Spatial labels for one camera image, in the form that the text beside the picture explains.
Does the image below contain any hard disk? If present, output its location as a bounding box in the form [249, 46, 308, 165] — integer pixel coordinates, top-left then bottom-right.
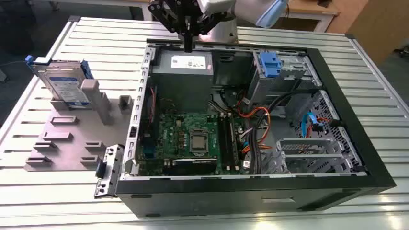
[26, 55, 95, 109]

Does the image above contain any thick black cable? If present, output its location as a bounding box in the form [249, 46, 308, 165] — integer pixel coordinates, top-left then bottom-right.
[248, 88, 323, 174]

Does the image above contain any black PC case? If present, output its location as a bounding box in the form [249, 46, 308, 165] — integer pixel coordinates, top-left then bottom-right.
[114, 38, 397, 218]

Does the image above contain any metal slot retainer bracket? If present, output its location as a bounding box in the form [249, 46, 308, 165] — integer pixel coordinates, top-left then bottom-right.
[94, 143, 126, 199]

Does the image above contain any silver CPU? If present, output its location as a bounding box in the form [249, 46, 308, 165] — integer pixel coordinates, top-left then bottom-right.
[191, 134, 208, 152]

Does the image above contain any black plastic shroud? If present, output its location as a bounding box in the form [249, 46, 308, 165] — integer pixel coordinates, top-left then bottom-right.
[212, 51, 253, 88]

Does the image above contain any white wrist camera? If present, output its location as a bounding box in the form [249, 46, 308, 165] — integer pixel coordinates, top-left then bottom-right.
[196, 0, 236, 15]

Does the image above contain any grey power supply unit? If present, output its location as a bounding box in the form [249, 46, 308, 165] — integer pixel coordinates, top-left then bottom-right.
[150, 50, 215, 115]

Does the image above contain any metal drive cage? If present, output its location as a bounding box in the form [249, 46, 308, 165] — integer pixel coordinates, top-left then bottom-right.
[248, 50, 323, 107]

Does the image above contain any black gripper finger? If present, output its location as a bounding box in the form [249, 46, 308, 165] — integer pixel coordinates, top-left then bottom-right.
[188, 11, 228, 53]
[147, 0, 190, 53]

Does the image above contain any metal disk bay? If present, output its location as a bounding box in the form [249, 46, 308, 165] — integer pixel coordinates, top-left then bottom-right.
[261, 138, 368, 175]

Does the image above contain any grey parts rack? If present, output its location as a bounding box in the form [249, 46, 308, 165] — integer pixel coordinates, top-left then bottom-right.
[24, 80, 135, 172]

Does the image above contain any orange wire bundle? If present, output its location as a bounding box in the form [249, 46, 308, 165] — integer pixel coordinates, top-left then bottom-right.
[236, 106, 273, 154]

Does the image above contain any green motherboard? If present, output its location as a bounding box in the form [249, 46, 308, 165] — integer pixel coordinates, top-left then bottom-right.
[136, 112, 255, 177]

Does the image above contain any orange wire with black plug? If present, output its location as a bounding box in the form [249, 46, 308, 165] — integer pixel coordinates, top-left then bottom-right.
[315, 119, 344, 132]

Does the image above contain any wooden cabinet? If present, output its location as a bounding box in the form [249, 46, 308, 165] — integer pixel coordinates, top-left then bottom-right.
[347, 0, 409, 65]

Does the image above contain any blue wire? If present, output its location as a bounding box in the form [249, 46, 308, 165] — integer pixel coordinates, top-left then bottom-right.
[300, 111, 324, 139]

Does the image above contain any black graphics card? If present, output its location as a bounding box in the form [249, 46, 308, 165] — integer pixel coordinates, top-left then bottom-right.
[162, 157, 220, 177]

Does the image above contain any blue drive latch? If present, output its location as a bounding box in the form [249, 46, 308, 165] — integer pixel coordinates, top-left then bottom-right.
[259, 51, 284, 79]

